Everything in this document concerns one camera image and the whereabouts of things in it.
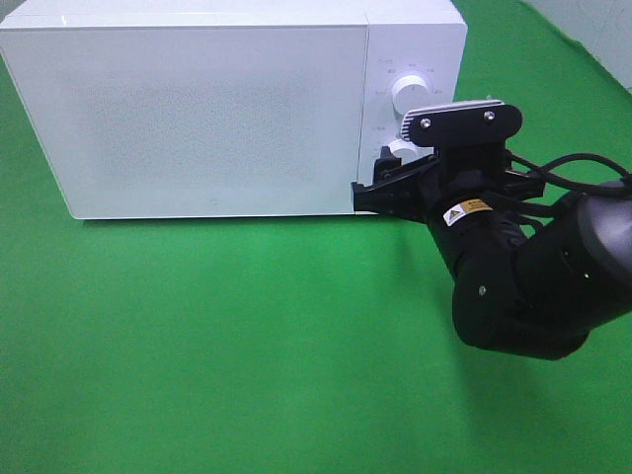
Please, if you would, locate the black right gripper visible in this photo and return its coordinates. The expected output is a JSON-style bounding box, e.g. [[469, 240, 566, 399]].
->
[[351, 143, 545, 230]]

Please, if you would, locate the white microwave knob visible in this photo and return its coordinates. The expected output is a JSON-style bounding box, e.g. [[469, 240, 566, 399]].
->
[[387, 138, 422, 164], [391, 74, 431, 116]]

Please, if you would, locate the white microwave door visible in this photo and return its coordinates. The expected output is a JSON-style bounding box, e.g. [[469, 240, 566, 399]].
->
[[1, 27, 366, 219]]

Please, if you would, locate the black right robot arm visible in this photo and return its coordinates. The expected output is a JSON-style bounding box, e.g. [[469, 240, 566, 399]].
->
[[352, 143, 631, 360]]

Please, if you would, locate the green table cloth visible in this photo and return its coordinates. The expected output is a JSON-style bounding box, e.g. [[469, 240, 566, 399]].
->
[[1, 76, 631, 473]]

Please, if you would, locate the white microwave oven body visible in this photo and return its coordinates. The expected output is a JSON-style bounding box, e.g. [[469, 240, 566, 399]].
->
[[0, 0, 469, 221]]

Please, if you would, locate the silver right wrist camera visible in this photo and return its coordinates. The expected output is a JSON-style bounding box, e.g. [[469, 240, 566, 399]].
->
[[400, 100, 523, 148]]

